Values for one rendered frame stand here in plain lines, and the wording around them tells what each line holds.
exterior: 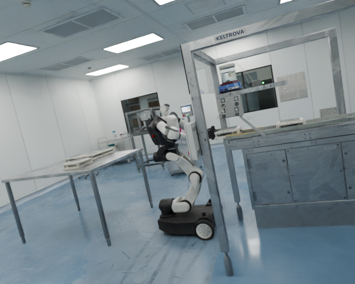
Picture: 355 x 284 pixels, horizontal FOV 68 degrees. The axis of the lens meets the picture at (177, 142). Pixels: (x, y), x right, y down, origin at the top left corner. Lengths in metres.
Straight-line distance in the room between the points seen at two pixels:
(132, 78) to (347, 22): 6.00
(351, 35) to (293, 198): 5.97
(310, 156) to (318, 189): 0.31
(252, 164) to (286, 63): 5.45
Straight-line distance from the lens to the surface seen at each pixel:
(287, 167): 2.66
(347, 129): 2.61
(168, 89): 8.24
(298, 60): 7.87
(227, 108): 2.50
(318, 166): 2.68
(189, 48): 1.91
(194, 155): 1.82
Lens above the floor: 1.32
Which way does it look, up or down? 7 degrees down
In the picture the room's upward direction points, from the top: 12 degrees counter-clockwise
